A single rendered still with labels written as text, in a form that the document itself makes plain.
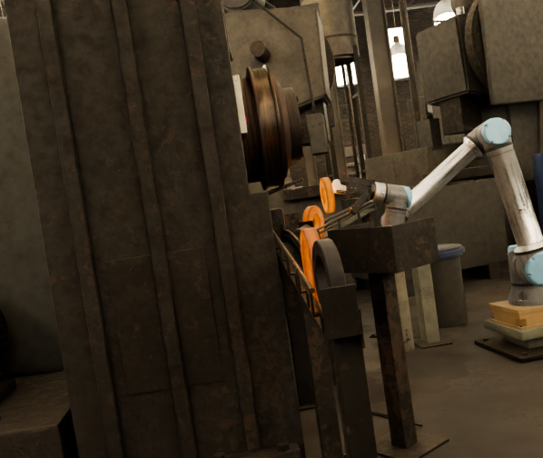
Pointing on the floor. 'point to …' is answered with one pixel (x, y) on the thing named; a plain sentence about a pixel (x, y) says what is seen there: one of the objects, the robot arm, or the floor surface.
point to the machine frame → (153, 232)
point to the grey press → (493, 79)
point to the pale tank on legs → (331, 16)
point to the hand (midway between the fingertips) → (327, 190)
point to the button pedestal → (427, 310)
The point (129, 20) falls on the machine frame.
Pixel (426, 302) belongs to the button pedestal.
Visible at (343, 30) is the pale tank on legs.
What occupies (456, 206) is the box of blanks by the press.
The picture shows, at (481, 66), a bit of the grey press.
